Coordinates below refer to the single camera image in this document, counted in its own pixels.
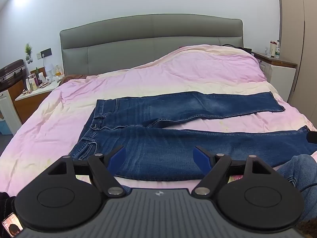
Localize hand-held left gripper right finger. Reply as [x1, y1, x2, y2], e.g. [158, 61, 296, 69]
[193, 146, 272, 199]

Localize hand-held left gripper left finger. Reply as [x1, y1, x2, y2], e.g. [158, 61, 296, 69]
[47, 145, 127, 199]

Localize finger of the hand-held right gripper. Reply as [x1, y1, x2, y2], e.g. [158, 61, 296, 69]
[306, 130, 317, 145]

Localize blue denim pants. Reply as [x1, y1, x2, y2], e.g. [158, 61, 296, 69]
[71, 91, 317, 182]

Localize person's leg in jeans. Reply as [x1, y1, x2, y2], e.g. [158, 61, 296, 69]
[274, 154, 317, 222]

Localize white nightstand with brown top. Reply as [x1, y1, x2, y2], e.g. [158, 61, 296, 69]
[251, 52, 298, 103]

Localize pink blanket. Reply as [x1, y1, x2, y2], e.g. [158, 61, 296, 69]
[0, 44, 317, 204]

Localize brown pillow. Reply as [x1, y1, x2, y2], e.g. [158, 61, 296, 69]
[61, 74, 88, 83]

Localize white-topped wooden nightstand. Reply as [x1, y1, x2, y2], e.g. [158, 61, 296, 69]
[15, 79, 61, 125]

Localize white cabinet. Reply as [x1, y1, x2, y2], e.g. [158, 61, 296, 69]
[0, 89, 23, 135]

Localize dark cloth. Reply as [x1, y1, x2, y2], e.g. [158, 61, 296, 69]
[0, 192, 17, 225]

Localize grey padded headboard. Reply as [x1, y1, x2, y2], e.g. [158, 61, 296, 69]
[59, 13, 244, 78]

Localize smartphone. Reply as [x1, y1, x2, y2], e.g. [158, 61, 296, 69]
[1, 213, 24, 237]

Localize brown suitcase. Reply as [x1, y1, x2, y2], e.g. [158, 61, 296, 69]
[0, 59, 27, 92]

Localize small potted plant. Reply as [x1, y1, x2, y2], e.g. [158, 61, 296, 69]
[24, 43, 34, 64]

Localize dark wall outlet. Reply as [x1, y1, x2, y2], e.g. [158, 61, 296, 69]
[37, 48, 52, 59]

